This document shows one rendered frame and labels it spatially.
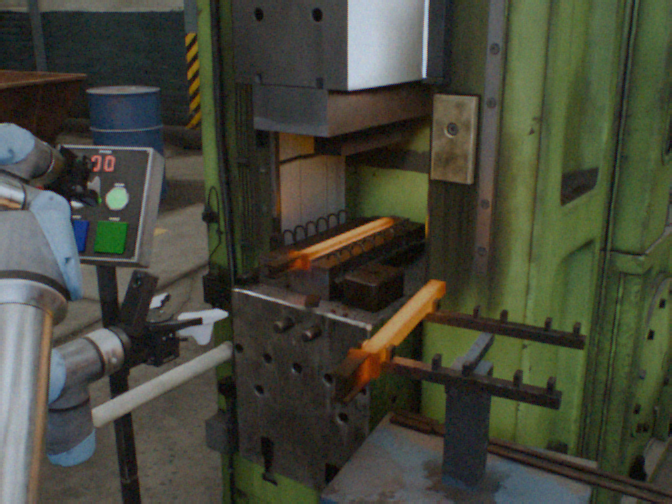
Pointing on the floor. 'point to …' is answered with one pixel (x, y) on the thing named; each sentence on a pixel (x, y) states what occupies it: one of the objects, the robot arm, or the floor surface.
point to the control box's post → (106, 278)
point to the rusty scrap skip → (37, 101)
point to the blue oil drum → (128, 120)
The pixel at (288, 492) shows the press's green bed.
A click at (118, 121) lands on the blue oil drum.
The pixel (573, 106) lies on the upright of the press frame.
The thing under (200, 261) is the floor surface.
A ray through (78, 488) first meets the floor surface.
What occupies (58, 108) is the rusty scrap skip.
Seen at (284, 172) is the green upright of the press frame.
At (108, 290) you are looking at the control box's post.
